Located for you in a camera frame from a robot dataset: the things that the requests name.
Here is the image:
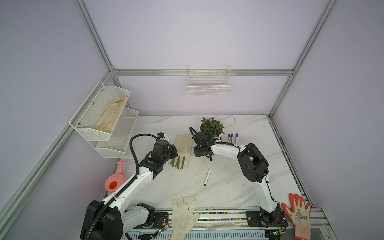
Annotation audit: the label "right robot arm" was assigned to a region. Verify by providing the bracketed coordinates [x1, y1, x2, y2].
[190, 127, 282, 227]

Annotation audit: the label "lower white mesh shelf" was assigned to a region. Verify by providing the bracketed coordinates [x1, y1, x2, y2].
[96, 108, 139, 159]

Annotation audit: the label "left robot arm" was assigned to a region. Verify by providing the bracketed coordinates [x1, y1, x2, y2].
[80, 133, 178, 240]

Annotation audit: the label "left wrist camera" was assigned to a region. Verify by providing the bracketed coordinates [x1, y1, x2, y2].
[157, 132, 169, 141]

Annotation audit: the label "potted green plant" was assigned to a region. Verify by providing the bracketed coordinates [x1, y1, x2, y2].
[199, 117, 225, 139]

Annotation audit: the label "white wire basket back wall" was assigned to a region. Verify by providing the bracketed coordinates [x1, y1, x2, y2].
[187, 65, 231, 97]

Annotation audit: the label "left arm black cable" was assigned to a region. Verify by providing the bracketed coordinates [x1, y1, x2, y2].
[129, 133, 158, 175]

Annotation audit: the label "white work glove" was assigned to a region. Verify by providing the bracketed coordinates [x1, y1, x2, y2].
[170, 196, 200, 240]

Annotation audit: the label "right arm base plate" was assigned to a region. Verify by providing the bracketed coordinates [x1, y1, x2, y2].
[246, 211, 288, 228]

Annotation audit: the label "upper white mesh shelf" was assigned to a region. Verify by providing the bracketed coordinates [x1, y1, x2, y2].
[69, 82, 131, 142]

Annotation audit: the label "white mesh shelf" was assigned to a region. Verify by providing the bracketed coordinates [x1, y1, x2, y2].
[96, 108, 139, 159]
[69, 82, 131, 142]

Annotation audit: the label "orange white glove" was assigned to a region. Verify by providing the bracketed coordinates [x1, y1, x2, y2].
[282, 193, 312, 240]

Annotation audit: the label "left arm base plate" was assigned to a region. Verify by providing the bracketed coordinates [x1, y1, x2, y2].
[134, 212, 170, 229]

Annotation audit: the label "green bean pods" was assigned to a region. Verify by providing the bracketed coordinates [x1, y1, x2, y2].
[171, 156, 186, 170]

